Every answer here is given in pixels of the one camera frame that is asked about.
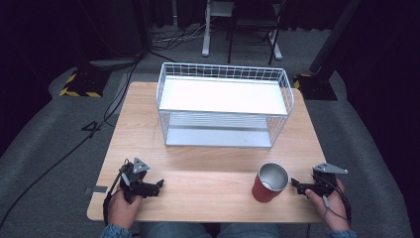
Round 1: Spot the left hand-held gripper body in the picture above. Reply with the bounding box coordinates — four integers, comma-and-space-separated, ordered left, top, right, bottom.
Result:
119, 157, 159, 203

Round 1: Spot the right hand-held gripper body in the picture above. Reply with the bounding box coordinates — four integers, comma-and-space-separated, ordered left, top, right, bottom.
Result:
297, 162, 349, 199

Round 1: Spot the red cup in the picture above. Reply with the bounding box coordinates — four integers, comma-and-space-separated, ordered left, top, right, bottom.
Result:
251, 162, 290, 203

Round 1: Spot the white wire shelf rack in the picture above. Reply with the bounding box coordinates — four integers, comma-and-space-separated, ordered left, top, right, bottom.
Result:
156, 61, 295, 149

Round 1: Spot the person's left hand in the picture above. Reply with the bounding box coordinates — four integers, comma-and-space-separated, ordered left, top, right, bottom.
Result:
107, 189, 144, 230

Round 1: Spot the person's right hand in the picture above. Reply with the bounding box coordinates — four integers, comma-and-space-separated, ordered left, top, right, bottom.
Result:
304, 178, 352, 232

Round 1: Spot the grey tape strip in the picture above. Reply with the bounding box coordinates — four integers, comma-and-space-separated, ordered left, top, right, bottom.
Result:
83, 184, 109, 195

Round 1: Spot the person's right leg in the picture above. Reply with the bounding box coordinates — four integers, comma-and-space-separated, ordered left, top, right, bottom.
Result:
217, 222, 282, 238

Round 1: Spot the black stand striped base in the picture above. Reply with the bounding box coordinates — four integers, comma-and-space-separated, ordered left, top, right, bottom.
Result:
58, 61, 112, 99

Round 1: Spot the black slanted stand pole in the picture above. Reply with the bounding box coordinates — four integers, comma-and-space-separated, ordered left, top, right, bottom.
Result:
292, 0, 363, 102

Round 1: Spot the black folding chair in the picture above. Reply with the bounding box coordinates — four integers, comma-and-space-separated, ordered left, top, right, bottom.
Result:
226, 0, 289, 66

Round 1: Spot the right hand-held gripper cable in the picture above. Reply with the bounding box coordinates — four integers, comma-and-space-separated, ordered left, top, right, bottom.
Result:
321, 182, 353, 229

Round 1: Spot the hand-held gripper cable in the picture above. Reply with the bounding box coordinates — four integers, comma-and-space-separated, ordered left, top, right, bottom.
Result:
321, 182, 353, 229
102, 159, 131, 228

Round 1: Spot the left hand-held gripper cable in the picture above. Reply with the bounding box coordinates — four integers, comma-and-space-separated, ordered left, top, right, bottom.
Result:
102, 159, 131, 228

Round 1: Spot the long black floor cable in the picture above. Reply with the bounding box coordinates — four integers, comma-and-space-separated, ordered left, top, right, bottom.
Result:
0, 49, 147, 230

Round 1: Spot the bundle of floor cables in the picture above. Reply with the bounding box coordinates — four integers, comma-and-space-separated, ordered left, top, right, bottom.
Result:
150, 18, 216, 46

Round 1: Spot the white desk frame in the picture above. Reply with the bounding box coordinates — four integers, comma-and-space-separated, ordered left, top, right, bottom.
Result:
201, 0, 284, 61

